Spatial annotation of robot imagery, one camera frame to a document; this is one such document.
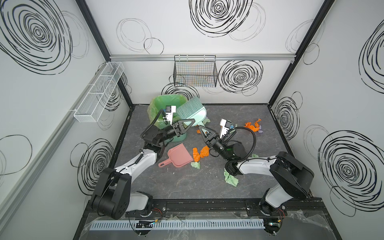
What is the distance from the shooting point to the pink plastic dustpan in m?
0.88

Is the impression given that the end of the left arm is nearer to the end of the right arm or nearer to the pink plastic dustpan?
the end of the right arm

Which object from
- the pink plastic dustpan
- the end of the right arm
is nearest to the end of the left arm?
the end of the right arm
